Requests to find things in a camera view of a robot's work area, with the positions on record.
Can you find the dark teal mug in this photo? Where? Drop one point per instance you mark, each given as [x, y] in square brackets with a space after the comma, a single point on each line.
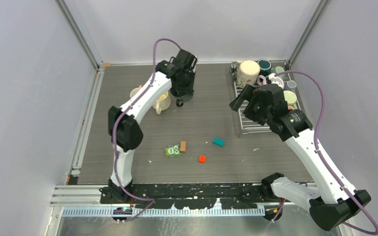
[265, 67]

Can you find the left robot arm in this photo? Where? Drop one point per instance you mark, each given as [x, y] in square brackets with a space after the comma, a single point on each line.
[124, 121]

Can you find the cream floral mug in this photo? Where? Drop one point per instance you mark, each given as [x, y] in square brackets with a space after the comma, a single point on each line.
[247, 74]

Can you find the red cube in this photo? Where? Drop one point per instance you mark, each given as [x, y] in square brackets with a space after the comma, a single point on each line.
[202, 159]

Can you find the dark grey mug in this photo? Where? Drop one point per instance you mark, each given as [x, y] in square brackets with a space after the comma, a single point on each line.
[180, 101]

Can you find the white wire dish rack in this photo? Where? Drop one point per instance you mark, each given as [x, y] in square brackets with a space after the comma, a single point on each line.
[291, 124]

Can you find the teal block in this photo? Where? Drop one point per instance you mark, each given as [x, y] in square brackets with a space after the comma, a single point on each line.
[219, 142]

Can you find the black base bar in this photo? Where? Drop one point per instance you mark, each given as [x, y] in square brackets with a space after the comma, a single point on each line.
[191, 195]

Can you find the green owl toy block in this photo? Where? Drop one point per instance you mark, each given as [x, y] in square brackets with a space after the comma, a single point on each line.
[172, 151]

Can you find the light green cream mug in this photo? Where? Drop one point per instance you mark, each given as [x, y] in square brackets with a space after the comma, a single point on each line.
[290, 97]

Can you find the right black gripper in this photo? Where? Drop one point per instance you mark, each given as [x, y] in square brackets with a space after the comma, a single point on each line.
[248, 93]

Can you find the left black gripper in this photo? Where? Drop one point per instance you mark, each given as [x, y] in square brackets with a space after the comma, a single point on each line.
[185, 90]

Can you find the pale green small mug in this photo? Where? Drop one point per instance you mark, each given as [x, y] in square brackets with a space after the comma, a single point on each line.
[279, 69]

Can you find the lilac pink mug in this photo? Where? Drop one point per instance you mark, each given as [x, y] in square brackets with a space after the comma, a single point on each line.
[261, 81]

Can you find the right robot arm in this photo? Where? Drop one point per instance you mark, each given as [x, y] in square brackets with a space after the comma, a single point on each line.
[335, 200]

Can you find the tan wooden block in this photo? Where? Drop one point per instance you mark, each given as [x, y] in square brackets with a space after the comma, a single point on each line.
[183, 146]

